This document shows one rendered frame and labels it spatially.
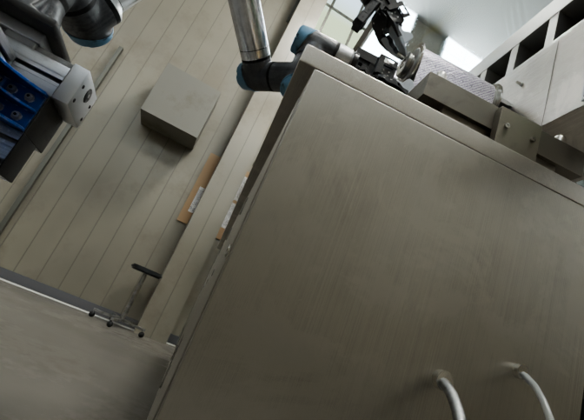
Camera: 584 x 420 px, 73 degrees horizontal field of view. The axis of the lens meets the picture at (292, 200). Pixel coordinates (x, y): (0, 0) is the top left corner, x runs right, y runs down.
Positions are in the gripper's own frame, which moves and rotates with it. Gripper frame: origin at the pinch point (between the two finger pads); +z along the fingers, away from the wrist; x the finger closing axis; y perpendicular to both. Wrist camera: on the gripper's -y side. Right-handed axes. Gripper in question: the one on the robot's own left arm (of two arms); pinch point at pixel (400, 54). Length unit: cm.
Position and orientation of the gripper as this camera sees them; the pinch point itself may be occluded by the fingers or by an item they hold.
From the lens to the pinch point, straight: 125.4
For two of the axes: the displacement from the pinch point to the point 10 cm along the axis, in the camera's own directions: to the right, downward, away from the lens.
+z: 4.6, 8.8, -1.1
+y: 8.6, -4.0, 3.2
